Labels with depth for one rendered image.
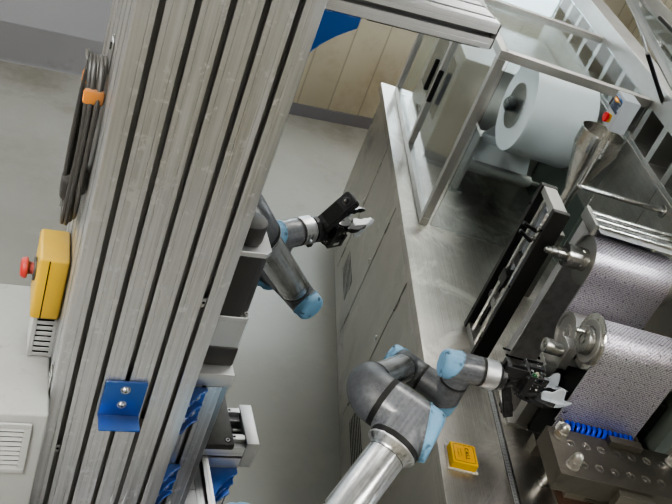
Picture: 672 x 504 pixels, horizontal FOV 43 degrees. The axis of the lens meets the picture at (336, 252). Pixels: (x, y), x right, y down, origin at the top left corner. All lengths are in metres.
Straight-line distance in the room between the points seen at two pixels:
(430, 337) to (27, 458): 1.36
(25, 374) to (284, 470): 1.80
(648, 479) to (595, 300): 0.48
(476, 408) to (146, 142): 1.46
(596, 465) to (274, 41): 1.47
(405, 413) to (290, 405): 1.73
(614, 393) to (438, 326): 0.61
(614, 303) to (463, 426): 0.53
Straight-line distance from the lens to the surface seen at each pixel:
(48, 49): 5.34
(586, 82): 2.98
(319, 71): 5.63
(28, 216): 4.10
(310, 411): 3.52
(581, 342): 2.28
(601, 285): 2.41
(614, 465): 2.35
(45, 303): 1.54
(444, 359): 2.16
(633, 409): 2.41
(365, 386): 1.84
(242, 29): 1.20
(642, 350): 2.29
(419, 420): 1.82
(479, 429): 2.39
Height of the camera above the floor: 2.37
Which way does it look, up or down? 32 degrees down
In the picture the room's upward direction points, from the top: 23 degrees clockwise
